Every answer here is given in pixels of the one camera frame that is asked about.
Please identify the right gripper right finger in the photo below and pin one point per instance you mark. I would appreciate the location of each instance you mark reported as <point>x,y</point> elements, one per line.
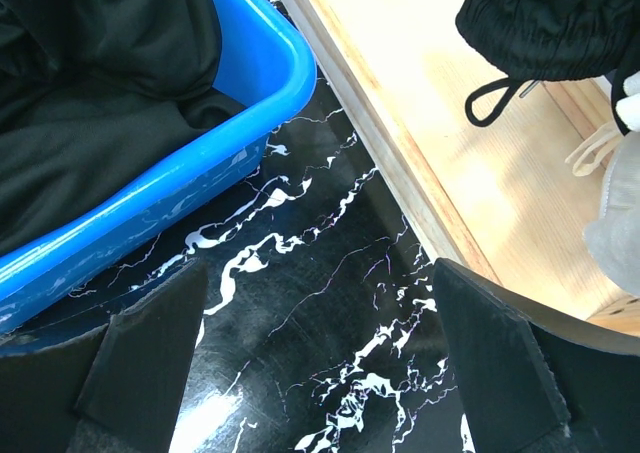
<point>534,379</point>

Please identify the black trousers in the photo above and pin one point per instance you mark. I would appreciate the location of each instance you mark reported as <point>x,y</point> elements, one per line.
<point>551,41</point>
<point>93,94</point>

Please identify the beige trousers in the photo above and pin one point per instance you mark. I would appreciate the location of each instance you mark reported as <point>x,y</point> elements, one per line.
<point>613,238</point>

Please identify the wooden clothes rack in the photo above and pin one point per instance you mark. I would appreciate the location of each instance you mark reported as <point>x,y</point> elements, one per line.
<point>502,200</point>

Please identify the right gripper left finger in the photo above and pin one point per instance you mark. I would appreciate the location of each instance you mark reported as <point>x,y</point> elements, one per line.
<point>121,365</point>

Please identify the blue plastic bin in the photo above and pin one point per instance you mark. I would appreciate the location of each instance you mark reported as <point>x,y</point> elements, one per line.
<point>267,66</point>

